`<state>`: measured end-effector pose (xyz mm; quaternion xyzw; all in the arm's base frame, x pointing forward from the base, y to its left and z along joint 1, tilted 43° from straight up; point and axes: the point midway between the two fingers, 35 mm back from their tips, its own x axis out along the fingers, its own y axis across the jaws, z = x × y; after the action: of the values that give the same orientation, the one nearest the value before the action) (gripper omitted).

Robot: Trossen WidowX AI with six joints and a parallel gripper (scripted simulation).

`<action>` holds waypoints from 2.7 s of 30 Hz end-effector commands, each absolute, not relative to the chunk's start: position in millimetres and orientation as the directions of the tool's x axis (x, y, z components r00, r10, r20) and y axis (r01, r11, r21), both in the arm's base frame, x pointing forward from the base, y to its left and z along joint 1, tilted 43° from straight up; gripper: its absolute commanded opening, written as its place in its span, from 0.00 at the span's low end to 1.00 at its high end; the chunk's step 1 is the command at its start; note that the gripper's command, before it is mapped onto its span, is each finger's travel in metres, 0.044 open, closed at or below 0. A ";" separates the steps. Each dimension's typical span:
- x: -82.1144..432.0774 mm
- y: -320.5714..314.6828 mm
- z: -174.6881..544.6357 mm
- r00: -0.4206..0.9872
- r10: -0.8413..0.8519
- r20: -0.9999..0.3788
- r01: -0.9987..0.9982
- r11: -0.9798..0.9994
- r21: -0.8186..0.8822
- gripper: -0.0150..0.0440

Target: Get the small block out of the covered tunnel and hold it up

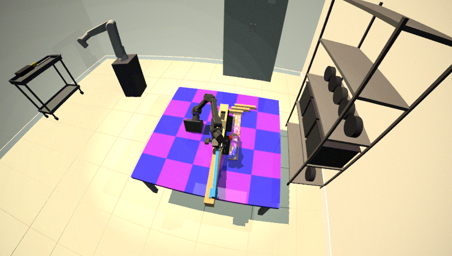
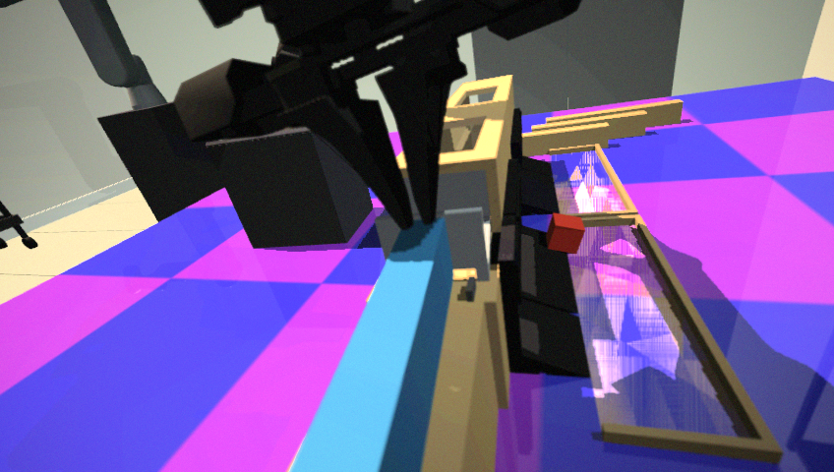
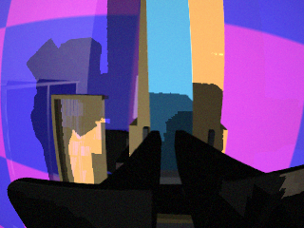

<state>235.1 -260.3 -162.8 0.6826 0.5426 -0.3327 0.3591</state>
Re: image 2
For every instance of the red block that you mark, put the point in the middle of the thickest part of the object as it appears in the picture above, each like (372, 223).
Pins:
(565, 233)

